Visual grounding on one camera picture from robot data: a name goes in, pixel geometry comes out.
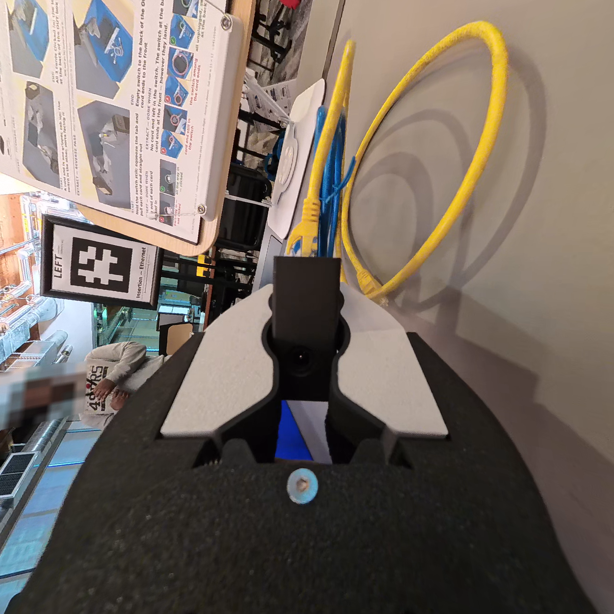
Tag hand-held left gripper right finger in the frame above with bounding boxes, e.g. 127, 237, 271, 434
330, 287, 450, 439

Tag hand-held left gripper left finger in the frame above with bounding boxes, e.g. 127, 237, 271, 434
160, 284, 280, 438

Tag blue plastic bin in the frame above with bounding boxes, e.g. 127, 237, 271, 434
276, 400, 315, 462

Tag black network switch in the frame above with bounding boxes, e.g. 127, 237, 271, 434
273, 256, 343, 401

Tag yellow ethernet cable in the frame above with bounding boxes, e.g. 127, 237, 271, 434
287, 21, 509, 306

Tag blue ethernet cable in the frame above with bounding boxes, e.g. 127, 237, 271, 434
314, 103, 358, 260

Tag wooden instruction board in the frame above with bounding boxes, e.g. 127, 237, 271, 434
0, 0, 257, 257

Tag black padded chair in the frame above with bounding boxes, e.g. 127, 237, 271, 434
220, 165, 269, 251

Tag black framed marker sign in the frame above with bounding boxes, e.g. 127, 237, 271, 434
41, 214, 164, 309

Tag metal ducts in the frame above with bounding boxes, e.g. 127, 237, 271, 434
0, 283, 73, 372

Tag clear acrylic stand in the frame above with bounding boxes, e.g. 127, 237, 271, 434
223, 72, 300, 208

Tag printed instruction sheet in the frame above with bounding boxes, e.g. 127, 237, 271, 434
0, 0, 231, 237

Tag white clip bar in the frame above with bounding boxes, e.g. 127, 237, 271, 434
199, 0, 248, 222

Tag printed paper sheets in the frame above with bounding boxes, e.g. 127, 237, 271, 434
249, 81, 294, 117

